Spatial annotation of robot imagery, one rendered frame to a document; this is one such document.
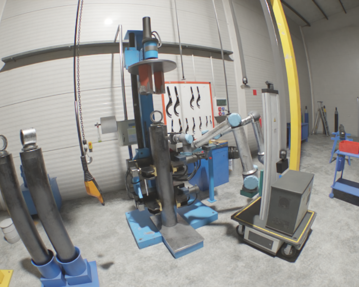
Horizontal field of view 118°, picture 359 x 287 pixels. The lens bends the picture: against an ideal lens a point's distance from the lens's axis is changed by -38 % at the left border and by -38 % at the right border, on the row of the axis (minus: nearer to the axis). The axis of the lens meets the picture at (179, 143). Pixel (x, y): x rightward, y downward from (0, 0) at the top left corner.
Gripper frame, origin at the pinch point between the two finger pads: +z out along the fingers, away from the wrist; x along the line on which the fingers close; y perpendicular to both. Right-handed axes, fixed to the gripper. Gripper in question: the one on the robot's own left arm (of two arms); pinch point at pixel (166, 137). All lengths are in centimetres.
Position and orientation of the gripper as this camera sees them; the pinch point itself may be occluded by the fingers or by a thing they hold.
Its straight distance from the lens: 195.0
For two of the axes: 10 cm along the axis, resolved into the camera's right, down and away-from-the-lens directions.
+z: -7.5, -0.4, 6.6
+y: -6.5, 1.9, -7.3
